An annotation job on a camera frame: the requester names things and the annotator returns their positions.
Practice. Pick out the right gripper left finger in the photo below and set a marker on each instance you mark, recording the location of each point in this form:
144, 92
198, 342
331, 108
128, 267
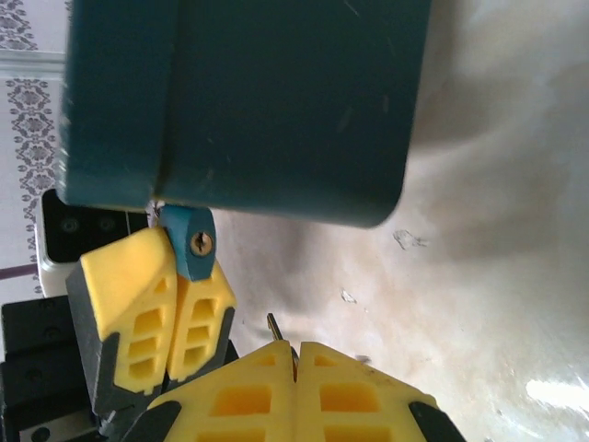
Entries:
239, 405

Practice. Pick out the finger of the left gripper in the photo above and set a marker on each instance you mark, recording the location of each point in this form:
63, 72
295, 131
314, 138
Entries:
204, 322
124, 299

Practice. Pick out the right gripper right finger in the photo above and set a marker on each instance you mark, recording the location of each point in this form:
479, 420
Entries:
359, 405

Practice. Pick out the starry night tin box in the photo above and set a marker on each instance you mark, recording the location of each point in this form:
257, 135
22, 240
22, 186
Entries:
276, 101

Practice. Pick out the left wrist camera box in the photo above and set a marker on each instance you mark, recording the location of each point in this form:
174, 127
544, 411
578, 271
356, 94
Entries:
69, 230

